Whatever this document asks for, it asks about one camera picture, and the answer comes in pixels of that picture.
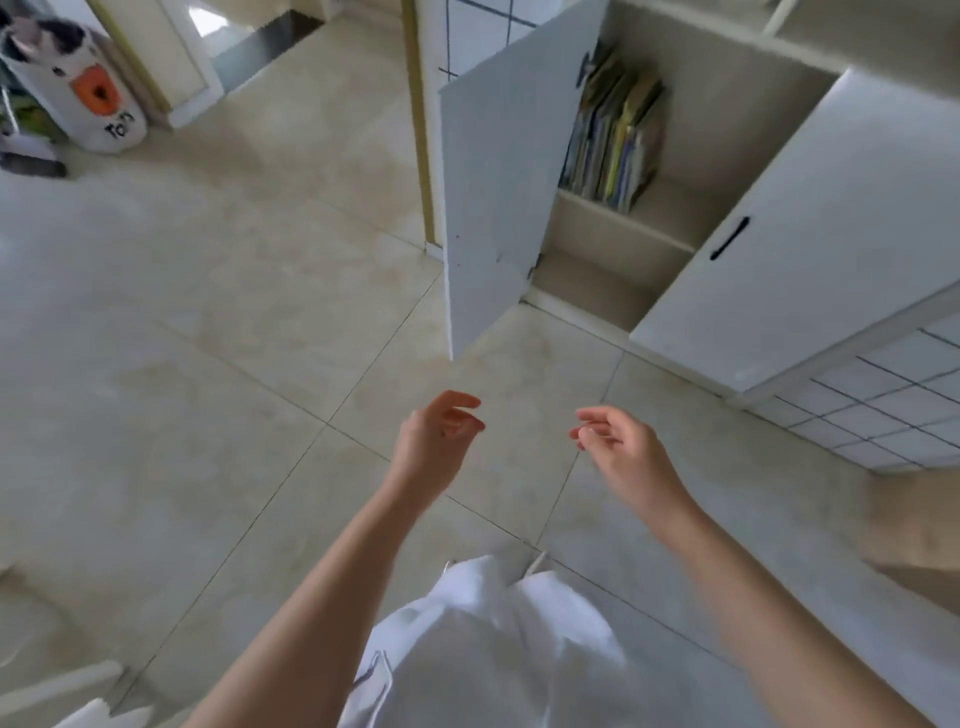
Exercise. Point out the black and white bag contents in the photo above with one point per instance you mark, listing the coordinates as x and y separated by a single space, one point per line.
41 36

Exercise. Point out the white built-in cabinet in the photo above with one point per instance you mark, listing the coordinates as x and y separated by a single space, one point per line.
720 150

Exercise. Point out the person's right forearm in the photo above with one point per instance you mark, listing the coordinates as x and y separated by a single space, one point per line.
765 622

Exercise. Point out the green object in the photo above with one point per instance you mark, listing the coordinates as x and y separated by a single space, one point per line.
22 116

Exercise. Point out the white door panel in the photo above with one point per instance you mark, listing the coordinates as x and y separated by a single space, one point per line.
176 52

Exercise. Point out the person's left hand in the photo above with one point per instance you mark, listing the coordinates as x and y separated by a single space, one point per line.
424 450

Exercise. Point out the person's white garment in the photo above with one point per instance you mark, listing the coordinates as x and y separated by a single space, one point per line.
495 652

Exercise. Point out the white furniture bar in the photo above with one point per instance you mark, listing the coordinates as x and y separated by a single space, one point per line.
52 686

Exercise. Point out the white bag with orange print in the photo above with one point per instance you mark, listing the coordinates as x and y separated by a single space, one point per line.
97 97

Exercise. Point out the white open cabinet door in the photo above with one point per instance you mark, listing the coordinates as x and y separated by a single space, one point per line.
502 172

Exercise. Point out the person's right thumb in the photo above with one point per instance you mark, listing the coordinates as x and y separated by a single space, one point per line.
585 437

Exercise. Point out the row of colourful books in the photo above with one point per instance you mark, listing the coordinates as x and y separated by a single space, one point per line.
615 135

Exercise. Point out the person's left forearm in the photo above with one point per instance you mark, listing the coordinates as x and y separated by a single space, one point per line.
322 607

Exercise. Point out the person's left thumb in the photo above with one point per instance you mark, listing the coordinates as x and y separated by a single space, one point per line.
469 426

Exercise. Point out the dark grey flat object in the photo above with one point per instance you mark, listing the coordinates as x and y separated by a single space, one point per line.
30 161

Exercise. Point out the person's right hand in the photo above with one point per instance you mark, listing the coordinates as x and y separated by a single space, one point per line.
634 457

